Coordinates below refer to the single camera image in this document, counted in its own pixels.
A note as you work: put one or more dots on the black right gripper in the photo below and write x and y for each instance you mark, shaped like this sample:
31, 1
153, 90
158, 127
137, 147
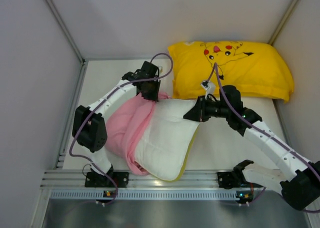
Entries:
200, 109

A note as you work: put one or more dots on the pink pillowcase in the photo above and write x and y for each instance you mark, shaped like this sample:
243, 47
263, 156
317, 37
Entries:
126, 128

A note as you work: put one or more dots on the yellow Pikachu pillow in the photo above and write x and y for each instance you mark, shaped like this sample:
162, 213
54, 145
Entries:
255, 69

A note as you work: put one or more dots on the white pillow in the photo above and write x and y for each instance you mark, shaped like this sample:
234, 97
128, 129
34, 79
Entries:
176, 134

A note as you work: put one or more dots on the aluminium frame post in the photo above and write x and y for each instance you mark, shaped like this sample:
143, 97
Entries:
63, 27
283, 21

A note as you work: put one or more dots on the aluminium frame post left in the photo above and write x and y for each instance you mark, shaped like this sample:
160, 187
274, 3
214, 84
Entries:
63, 27

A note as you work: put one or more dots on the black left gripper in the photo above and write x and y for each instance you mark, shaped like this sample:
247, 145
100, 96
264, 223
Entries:
149, 89

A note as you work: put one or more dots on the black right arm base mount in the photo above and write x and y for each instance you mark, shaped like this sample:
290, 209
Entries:
229, 180

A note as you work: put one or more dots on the slotted cable duct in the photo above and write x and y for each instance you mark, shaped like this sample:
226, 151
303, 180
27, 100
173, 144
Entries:
174, 195

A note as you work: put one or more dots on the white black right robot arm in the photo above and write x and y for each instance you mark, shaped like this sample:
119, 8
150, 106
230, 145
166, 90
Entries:
296, 178

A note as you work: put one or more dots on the aluminium frame post right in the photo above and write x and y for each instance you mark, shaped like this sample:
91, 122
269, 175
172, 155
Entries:
283, 21

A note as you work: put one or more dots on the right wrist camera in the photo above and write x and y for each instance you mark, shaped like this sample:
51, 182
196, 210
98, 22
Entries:
208, 86

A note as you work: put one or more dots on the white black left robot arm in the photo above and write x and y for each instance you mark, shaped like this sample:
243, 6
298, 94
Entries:
89, 124

